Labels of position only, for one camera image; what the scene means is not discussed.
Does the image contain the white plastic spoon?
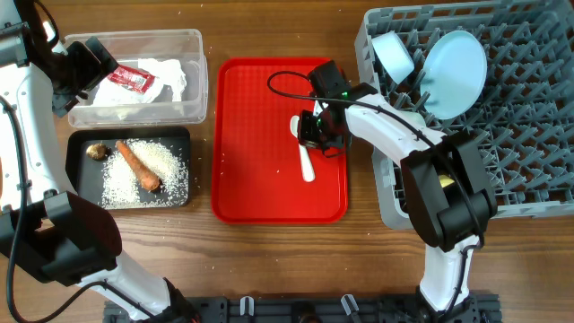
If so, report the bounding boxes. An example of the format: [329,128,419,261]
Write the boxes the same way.
[290,115,315,182]

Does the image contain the clear plastic waste bin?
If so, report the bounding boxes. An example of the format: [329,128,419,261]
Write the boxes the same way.
[65,29,209,128]

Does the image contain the yellow plastic cup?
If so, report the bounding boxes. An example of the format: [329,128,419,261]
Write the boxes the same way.
[439,174,455,188]

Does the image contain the orange carrot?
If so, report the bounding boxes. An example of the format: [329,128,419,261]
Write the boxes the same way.
[116,140,161,192]

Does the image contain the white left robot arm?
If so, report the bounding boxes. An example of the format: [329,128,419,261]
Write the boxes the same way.
[1,1,201,322]

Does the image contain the light blue bowl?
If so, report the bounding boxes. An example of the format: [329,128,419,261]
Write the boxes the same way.
[372,31,414,83]

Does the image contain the light blue plate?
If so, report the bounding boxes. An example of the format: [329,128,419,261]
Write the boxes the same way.
[420,31,487,120]

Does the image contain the black waste tray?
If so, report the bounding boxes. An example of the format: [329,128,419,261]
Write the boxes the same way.
[66,127,191,208]

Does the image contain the red snack wrapper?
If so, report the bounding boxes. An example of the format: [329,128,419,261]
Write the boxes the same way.
[108,65,155,94]

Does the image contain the brown food scrap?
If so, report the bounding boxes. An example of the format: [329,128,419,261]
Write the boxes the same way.
[86,143,109,161]

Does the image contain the red serving tray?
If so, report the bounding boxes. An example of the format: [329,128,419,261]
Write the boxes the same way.
[211,57,348,225]

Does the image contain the black mounting rail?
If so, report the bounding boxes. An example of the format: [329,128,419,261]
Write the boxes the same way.
[102,293,502,323]

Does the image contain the white rice pile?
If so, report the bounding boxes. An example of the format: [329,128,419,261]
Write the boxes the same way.
[99,139,189,209]

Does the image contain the white tissue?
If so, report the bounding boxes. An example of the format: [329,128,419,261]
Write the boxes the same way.
[92,58,187,106]

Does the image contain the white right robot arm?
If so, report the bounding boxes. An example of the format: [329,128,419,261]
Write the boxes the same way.
[299,61,497,321]

